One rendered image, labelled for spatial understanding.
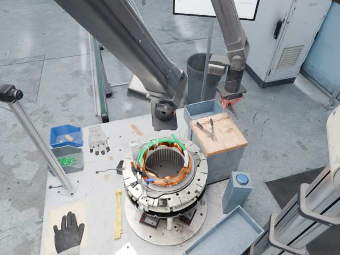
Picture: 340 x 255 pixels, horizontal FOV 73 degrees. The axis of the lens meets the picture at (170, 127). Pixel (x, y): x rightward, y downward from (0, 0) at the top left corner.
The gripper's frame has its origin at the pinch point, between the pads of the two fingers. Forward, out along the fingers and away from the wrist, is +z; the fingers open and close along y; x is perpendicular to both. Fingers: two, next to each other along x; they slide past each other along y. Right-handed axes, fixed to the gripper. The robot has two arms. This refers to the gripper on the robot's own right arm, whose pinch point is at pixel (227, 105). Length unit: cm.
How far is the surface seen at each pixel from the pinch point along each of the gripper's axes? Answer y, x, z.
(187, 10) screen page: -14, -81, -8
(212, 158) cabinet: 10.1, 11.9, 17.4
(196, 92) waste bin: -42, -115, 91
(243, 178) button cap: 4.6, 26.3, 13.9
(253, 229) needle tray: 10.6, 43.7, 15.7
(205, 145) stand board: 12.6, 8.3, 11.9
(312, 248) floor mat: -67, 47, 118
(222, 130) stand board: 1.5, 2.8, 12.0
